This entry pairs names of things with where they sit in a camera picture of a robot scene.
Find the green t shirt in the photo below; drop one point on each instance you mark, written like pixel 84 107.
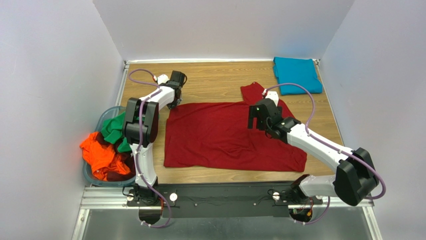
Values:
pixel 112 132

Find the folded blue t shirt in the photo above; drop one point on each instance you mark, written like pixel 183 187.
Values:
pixel 296 71

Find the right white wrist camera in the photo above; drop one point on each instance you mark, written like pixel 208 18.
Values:
pixel 271 95

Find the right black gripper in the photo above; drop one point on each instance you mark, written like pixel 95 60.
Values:
pixel 254 118

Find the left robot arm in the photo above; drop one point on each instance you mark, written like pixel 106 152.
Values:
pixel 140 130

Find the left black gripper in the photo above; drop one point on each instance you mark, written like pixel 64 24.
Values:
pixel 175 101

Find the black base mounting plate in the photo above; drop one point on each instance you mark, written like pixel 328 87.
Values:
pixel 218 200

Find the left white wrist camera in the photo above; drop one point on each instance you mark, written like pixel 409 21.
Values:
pixel 161 79

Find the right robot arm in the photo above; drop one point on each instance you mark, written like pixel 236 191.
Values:
pixel 354 175

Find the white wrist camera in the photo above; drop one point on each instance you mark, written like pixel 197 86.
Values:
pixel 161 79
pixel 271 95

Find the dark red t shirt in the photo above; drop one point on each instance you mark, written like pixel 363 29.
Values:
pixel 216 135

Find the orange t shirt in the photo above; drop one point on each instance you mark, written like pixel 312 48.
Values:
pixel 100 154

